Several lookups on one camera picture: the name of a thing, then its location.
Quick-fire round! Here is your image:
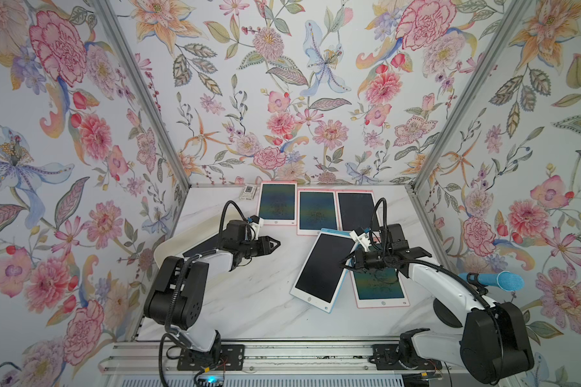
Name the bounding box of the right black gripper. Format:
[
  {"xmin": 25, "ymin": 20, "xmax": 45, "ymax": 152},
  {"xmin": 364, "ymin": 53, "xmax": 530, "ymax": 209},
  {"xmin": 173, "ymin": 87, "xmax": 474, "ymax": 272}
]
[{"xmin": 337, "ymin": 249, "xmax": 392, "ymax": 273}]

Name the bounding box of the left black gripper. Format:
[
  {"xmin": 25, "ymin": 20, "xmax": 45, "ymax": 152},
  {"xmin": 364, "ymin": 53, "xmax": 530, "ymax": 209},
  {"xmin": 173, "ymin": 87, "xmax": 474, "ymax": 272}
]
[{"xmin": 237, "ymin": 234, "xmax": 280, "ymax": 260}]

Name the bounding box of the pink writing tablet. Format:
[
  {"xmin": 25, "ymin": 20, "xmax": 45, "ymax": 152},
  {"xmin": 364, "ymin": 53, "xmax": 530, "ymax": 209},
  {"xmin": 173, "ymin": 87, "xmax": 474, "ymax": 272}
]
[
  {"xmin": 336, "ymin": 190, "xmax": 379, "ymax": 232},
  {"xmin": 257, "ymin": 182, "xmax": 297, "ymax": 226},
  {"xmin": 297, "ymin": 190, "xmax": 339, "ymax": 236}
]

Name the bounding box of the blue writing tablet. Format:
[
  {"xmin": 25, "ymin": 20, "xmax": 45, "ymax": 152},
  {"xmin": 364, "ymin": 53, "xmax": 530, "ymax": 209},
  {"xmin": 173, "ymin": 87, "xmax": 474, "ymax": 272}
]
[
  {"xmin": 290, "ymin": 229, "xmax": 358, "ymax": 313},
  {"xmin": 182, "ymin": 234, "xmax": 223, "ymax": 259}
]

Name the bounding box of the cream plastic storage box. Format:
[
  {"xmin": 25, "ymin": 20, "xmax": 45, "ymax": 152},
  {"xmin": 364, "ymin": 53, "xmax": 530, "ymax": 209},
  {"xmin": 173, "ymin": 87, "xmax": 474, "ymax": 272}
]
[{"xmin": 153, "ymin": 223, "xmax": 233, "ymax": 273}]

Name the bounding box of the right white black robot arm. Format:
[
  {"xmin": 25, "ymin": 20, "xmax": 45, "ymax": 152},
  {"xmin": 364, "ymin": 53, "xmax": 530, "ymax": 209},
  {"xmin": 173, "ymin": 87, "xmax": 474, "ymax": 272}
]
[{"xmin": 339, "ymin": 224, "xmax": 535, "ymax": 385}]

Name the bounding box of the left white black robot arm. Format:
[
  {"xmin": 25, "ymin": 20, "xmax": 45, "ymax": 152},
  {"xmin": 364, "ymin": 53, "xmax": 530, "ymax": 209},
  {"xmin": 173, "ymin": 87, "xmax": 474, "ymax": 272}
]
[{"xmin": 144, "ymin": 215, "xmax": 281, "ymax": 371}]

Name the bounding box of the blue microphone on stand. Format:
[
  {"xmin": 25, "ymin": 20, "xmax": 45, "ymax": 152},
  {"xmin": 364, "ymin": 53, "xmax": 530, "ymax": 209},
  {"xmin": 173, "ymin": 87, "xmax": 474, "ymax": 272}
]
[{"xmin": 458, "ymin": 271, "xmax": 525, "ymax": 295}]

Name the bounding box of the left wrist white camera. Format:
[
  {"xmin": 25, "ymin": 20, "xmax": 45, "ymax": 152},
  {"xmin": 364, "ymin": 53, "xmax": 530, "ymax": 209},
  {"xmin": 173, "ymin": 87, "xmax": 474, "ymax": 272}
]
[{"xmin": 247, "ymin": 215, "xmax": 265, "ymax": 235}]

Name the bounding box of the wrist white camera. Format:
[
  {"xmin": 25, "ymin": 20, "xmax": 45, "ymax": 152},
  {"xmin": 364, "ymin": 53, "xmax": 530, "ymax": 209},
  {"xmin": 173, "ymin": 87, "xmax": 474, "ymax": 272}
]
[
  {"xmin": 350, "ymin": 227, "xmax": 372, "ymax": 252},
  {"xmin": 247, "ymin": 215, "xmax": 265, "ymax": 235}
]

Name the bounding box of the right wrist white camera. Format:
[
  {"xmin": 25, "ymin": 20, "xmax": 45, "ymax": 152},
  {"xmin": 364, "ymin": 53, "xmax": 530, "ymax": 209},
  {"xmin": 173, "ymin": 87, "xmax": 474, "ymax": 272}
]
[{"xmin": 350, "ymin": 227, "xmax": 372, "ymax": 252}]

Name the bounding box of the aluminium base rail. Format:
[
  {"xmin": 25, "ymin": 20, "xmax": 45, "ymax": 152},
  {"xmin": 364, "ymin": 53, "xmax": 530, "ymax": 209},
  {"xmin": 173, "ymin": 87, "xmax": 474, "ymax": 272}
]
[{"xmin": 97, "ymin": 338, "xmax": 514, "ymax": 376}]

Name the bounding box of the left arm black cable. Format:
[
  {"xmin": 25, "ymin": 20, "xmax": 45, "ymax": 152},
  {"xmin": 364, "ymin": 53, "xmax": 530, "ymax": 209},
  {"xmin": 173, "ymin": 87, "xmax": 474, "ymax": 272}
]
[{"xmin": 157, "ymin": 199, "xmax": 253, "ymax": 387}]

